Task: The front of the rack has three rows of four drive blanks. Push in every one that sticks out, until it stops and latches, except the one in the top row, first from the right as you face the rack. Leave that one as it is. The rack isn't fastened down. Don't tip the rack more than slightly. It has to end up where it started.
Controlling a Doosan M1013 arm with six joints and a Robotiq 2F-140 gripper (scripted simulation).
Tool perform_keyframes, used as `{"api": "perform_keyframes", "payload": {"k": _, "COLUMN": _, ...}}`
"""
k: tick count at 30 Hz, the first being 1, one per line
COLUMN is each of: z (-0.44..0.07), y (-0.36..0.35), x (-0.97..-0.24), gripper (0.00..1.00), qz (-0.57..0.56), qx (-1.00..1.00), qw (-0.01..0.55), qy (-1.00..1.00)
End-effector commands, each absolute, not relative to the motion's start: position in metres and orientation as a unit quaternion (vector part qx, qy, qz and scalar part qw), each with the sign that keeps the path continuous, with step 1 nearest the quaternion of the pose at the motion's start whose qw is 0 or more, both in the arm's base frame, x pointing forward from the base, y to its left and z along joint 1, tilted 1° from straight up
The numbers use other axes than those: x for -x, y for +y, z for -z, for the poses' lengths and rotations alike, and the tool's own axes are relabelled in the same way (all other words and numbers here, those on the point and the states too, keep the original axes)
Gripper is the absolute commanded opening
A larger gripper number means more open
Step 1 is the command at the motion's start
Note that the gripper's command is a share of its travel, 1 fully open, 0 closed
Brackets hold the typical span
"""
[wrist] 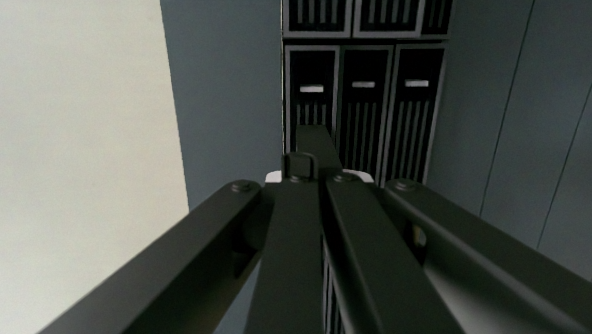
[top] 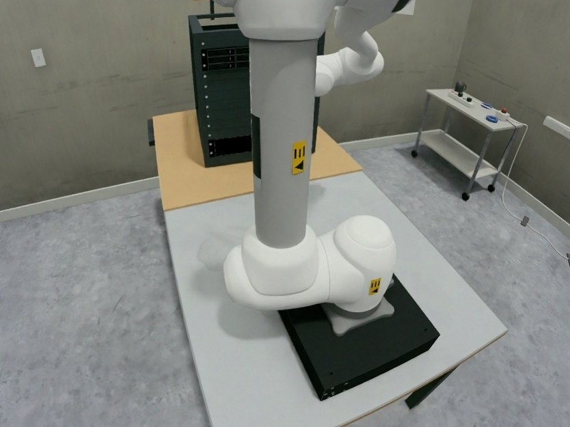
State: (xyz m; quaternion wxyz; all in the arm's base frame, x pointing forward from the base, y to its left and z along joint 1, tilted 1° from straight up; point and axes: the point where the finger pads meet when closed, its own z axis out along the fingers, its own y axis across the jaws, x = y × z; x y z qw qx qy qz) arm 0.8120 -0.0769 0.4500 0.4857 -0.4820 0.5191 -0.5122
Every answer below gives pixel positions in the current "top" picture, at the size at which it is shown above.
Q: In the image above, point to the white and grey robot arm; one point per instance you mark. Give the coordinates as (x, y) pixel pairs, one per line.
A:
(279, 266)

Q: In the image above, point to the dark green metal rack frame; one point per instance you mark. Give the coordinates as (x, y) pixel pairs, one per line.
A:
(223, 95)

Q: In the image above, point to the tan wooden board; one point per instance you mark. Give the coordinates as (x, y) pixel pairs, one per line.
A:
(185, 181)

